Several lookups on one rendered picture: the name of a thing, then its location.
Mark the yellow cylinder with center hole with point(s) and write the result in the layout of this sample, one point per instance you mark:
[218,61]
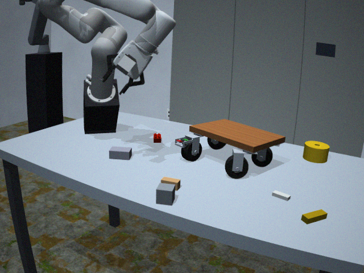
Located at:
[316,152]

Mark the yellow rectangular block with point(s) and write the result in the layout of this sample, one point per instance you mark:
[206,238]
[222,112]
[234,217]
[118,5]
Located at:
[315,216]

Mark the red toy brick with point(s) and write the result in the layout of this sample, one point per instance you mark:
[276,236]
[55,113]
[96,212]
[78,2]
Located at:
[157,138]

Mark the tan wooden bar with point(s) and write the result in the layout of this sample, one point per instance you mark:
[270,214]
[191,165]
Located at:
[169,180]

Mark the wooden dolly with black caster wheels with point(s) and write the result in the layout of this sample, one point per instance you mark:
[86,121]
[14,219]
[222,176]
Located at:
[249,140]

